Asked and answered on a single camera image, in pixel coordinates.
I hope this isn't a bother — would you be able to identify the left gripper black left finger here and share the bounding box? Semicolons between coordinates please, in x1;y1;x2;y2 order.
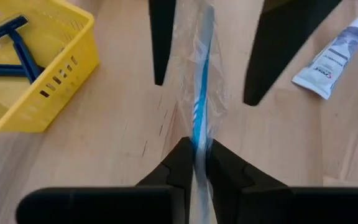
15;136;196;224

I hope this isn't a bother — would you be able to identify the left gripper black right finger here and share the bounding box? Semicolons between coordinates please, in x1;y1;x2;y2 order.
206;139;358;224

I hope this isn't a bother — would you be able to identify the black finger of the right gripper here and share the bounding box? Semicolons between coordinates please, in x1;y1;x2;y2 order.
149;0;177;86
243;0;343;106

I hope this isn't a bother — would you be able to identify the white travel toothpaste tube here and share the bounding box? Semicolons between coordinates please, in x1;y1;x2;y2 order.
291;16;358;100

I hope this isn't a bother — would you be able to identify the blue toothbrush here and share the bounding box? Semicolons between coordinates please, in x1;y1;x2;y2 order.
171;0;229;224

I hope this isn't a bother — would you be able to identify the yellow plastic slotted basket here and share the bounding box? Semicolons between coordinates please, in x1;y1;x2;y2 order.
0;0;101;137

